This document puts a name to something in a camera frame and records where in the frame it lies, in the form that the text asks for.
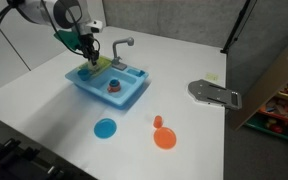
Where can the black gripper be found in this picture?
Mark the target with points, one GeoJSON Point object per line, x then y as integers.
{"type": "Point", "coordinates": [89, 43]}

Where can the small cream toy bottle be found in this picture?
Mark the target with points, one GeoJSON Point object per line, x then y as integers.
{"type": "Point", "coordinates": [93, 66]}

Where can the yellow-green toy plate rack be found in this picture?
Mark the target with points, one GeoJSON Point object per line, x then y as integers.
{"type": "Point", "coordinates": [103, 63]}

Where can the blue toy mug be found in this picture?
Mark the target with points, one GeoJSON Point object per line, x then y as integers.
{"type": "Point", "coordinates": [84, 74]}

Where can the grey toy faucet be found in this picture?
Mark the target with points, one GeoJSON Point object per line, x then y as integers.
{"type": "Point", "coordinates": [117, 50]}

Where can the blue toy sink basin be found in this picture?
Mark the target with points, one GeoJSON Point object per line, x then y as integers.
{"type": "Point", "coordinates": [100, 88]}

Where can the small blue toy cup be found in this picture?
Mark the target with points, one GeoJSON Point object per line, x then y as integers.
{"type": "Point", "coordinates": [114, 82]}

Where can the orange toy mug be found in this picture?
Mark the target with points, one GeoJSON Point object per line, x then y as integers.
{"type": "Point", "coordinates": [114, 89]}

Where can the blue toy plate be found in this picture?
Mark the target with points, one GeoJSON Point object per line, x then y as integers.
{"type": "Point", "coordinates": [105, 128]}

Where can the small orange toy cup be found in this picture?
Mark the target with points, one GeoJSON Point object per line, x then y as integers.
{"type": "Point", "coordinates": [157, 121]}

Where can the orange toy plate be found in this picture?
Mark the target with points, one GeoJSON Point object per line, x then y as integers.
{"type": "Point", "coordinates": [165, 138]}

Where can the grey metal mounting plate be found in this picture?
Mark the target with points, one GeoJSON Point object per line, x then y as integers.
{"type": "Point", "coordinates": [210, 93]}

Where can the toy storage shelf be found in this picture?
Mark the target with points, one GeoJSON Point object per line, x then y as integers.
{"type": "Point", "coordinates": [270, 90]}

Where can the yellow sticky note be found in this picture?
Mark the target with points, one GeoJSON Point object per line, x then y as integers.
{"type": "Point", "coordinates": [211, 76]}

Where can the black stand equipment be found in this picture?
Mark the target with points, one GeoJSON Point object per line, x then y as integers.
{"type": "Point", "coordinates": [14, 156]}

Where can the black vertical pole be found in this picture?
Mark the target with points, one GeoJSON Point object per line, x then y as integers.
{"type": "Point", "coordinates": [234, 28]}

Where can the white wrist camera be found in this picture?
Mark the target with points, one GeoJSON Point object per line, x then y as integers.
{"type": "Point", "coordinates": [94, 26]}

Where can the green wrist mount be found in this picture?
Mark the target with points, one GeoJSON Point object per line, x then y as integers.
{"type": "Point", "coordinates": [65, 38]}

